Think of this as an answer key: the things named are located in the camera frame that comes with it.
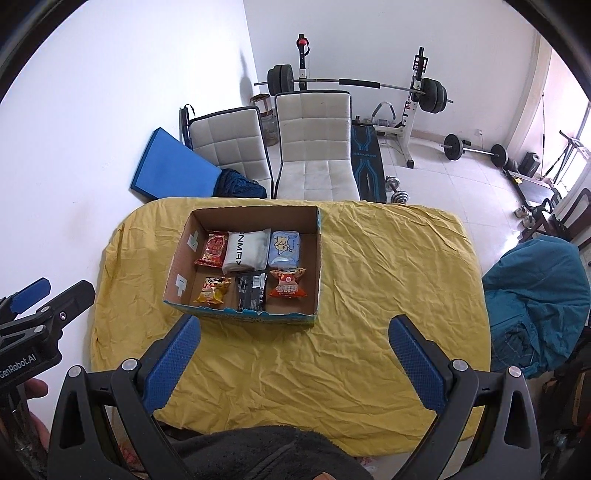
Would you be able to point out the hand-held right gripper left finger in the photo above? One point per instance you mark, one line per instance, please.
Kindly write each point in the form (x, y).
(173, 360)

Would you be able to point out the dark wooden chair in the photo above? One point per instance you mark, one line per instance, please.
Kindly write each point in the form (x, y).
(572, 210)

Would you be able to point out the red snack packet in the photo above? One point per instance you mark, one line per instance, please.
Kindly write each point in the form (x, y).
(212, 250)

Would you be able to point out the short barbell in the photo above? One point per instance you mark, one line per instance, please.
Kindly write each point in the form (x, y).
(473, 150)

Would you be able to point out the dark blue bag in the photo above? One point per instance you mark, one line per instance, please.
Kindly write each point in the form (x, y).
(240, 184)

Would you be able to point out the black speaker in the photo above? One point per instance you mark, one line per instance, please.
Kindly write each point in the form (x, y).
(531, 164)

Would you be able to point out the black and blue weight bench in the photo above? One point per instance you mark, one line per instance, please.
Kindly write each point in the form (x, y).
(367, 161)

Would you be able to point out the white barbell rack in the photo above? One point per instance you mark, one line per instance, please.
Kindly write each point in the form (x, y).
(411, 110)

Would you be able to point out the cardboard box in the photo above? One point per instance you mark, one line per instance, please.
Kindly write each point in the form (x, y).
(249, 263)

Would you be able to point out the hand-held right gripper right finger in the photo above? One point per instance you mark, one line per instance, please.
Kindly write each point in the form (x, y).
(415, 360)

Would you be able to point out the blue foam mat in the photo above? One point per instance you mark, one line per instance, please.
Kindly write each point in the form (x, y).
(173, 173)

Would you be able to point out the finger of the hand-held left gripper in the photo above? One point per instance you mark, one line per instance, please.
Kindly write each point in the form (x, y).
(32, 291)
(64, 300)

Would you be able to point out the yellow snack packet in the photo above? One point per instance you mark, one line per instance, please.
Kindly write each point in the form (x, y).
(211, 291)

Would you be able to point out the black tripod stand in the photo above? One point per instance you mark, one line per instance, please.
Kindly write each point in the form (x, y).
(565, 157)

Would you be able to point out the long barbell with black plates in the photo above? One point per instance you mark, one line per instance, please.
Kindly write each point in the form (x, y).
(314, 82)

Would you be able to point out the black packet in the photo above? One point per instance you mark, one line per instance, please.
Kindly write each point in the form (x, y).
(251, 291)

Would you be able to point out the person's dark fleece top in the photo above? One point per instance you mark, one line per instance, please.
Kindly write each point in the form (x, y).
(268, 454)

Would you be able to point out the pair of shoes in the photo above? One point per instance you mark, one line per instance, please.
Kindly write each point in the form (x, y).
(526, 217)

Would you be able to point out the black treadmill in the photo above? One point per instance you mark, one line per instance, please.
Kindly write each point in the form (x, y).
(531, 184)

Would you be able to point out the person's left hand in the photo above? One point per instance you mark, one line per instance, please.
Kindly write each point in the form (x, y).
(37, 390)

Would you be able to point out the orange snack packet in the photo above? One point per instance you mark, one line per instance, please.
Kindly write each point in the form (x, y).
(287, 284)

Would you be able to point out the metal dumbbell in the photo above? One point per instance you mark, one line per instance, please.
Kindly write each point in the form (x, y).
(392, 182)
(400, 196)

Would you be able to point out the light blue tissue packet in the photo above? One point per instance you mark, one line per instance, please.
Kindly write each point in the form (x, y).
(285, 249)

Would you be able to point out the yellow tablecloth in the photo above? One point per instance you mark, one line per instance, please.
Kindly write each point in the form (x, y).
(360, 323)

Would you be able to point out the white soft packet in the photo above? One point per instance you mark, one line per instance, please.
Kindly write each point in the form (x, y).
(247, 250)

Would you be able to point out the white padded chair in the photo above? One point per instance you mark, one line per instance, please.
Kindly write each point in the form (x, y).
(316, 143)
(231, 143)

